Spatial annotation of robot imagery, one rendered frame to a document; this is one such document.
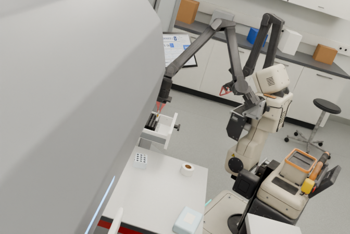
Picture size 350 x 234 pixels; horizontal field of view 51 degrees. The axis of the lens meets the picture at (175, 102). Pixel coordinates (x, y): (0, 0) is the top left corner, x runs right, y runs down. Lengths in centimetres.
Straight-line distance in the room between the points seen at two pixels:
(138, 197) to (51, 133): 136
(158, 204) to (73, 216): 129
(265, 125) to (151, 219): 94
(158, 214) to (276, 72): 103
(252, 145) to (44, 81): 191
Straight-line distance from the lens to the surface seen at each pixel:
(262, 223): 196
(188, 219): 170
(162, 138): 207
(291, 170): 227
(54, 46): 56
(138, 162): 196
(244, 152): 233
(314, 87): 533
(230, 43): 213
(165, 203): 181
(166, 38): 300
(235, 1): 556
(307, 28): 581
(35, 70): 49
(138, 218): 169
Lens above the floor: 188
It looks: 23 degrees down
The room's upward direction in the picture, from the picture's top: 17 degrees clockwise
